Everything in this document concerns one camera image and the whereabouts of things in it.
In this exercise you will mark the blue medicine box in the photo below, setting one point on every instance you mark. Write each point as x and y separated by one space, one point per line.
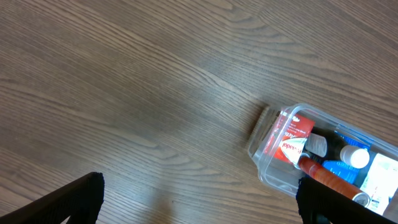
341 169

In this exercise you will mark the dark syrup bottle white cap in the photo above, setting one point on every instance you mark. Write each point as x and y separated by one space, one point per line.
330 146

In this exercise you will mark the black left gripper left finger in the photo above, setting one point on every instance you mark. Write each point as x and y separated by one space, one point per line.
79 201

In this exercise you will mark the clear plastic container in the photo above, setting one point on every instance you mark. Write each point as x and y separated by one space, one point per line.
285 177

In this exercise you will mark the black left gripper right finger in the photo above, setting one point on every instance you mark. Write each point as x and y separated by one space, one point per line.
319 204

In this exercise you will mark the orange tablet tube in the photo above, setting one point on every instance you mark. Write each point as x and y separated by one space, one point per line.
329 179

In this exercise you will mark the white medicine box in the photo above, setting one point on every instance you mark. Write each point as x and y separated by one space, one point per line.
380 183

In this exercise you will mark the red caplets box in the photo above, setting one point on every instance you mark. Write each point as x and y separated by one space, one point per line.
291 145

